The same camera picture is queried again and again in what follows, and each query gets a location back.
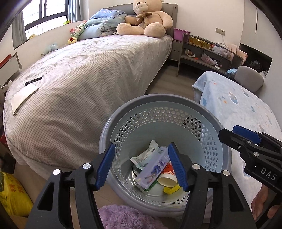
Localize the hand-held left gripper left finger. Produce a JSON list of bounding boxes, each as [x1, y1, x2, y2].
[[25, 143, 116, 229]]

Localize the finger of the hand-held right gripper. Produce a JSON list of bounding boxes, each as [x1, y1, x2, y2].
[[218, 128, 261, 155], [232, 125, 263, 144]]

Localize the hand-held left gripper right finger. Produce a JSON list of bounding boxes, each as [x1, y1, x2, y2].
[[168, 142, 257, 229]]

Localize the red and white paper cup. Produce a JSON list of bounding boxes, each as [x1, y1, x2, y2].
[[157, 162, 179, 187]]

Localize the yellow plastic piece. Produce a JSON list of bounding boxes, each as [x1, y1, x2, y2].
[[163, 184, 181, 194]]

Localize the purple cardboard box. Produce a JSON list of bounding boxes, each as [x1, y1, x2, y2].
[[134, 146, 171, 190]]

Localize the green and white milk carton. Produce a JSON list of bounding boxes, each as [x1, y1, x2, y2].
[[141, 183, 158, 192]]

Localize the grey perforated wastebasket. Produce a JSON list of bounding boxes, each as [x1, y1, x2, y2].
[[99, 94, 232, 218]]

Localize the person's right hand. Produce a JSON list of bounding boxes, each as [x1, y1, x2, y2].
[[251, 183, 282, 222]]

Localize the light blue printed blanket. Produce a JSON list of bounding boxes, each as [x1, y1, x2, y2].
[[192, 70, 282, 221]]

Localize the grey chair back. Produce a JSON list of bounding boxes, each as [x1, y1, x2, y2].
[[235, 66, 264, 93]]

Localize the purple fuzzy garment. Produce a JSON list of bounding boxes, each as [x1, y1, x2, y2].
[[98, 204, 169, 229]]

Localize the pink gift bag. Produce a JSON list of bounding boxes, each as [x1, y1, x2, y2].
[[227, 43, 248, 64]]

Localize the pink plastic bag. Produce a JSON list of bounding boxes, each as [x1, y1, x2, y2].
[[201, 53, 218, 65]]

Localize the grey shelf desk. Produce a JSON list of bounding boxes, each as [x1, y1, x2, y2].
[[176, 33, 243, 76]]

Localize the white plastic bag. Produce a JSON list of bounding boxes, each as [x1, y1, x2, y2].
[[211, 44, 229, 55]]

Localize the bed with grey checked sheet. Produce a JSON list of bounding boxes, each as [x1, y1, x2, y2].
[[3, 34, 173, 174]]

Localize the yellow plastic bag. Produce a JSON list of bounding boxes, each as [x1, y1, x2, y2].
[[0, 172, 33, 217]]

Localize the gold shiny packets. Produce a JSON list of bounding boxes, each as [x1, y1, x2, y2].
[[188, 36, 212, 49]]

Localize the white paper sheet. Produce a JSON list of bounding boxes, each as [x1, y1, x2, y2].
[[11, 85, 39, 116]]

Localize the grey nightstand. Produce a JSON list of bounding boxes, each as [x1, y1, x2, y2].
[[170, 40, 182, 65]]

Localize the black pen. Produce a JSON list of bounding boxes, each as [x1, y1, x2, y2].
[[24, 77, 43, 86]]

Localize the pink storage box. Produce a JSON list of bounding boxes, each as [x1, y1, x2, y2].
[[174, 28, 191, 42]]

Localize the small blue plush toy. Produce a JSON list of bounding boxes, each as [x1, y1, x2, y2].
[[43, 43, 59, 54]]

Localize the light blue quilt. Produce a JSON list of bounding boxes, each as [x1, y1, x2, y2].
[[77, 19, 128, 41]]

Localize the green hooded plush doll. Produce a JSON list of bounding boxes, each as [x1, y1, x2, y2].
[[70, 23, 85, 37]]

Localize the large beige teddy bear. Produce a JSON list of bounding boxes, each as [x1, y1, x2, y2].
[[116, 0, 173, 37]]

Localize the blue patterned pillow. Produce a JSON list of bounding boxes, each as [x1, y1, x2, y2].
[[90, 9, 128, 20]]

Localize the grey curtain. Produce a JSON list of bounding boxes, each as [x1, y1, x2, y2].
[[12, 12, 28, 50], [67, 0, 83, 22]]

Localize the white metal frame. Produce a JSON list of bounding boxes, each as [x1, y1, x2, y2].
[[0, 53, 22, 88]]

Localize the window with black frame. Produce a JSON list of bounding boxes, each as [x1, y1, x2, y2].
[[22, 0, 69, 37]]

